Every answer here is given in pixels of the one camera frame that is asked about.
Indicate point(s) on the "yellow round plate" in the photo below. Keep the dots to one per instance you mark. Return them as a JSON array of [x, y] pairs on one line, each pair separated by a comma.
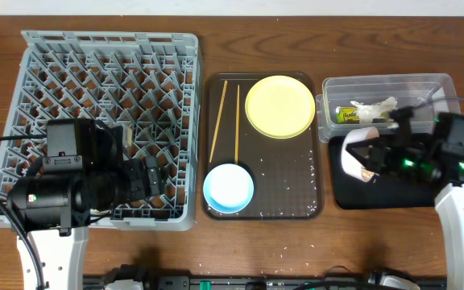
[[280, 107]]

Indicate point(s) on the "pink bowl with rice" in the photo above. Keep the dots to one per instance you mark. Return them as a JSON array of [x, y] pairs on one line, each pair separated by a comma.
[[349, 164]]

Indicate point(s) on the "white tissue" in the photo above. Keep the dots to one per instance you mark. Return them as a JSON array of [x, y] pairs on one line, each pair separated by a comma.
[[378, 112]]

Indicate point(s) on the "wooden chopstick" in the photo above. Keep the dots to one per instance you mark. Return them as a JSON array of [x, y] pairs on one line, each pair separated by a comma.
[[218, 120], [237, 124]]

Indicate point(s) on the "black waste bin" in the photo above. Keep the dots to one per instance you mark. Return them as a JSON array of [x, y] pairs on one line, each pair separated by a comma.
[[380, 192]]

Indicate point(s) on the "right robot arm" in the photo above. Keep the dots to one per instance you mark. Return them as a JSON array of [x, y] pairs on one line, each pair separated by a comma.
[[437, 164]]

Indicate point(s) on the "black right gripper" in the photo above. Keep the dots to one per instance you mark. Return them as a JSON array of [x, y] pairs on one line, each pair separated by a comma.
[[383, 157]]

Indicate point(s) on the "blue bowl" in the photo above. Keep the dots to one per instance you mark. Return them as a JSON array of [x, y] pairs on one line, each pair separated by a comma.
[[228, 188]]

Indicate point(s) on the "clear plastic waste bin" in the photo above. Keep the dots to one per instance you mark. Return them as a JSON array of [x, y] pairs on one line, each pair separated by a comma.
[[435, 90]]

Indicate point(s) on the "green yellow snack wrapper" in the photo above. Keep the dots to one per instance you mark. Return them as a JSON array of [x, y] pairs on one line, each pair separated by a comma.
[[346, 115]]

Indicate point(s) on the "dark brown serving tray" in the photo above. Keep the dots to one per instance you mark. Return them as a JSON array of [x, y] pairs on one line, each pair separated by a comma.
[[286, 172]]

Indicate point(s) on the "grey plastic dish rack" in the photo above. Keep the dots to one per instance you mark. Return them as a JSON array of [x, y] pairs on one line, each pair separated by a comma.
[[147, 83]]

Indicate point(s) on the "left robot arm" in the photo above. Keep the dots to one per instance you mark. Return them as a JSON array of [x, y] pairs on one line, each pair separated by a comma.
[[84, 170]]

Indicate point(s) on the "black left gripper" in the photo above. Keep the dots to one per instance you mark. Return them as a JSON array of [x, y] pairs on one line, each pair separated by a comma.
[[151, 176]]

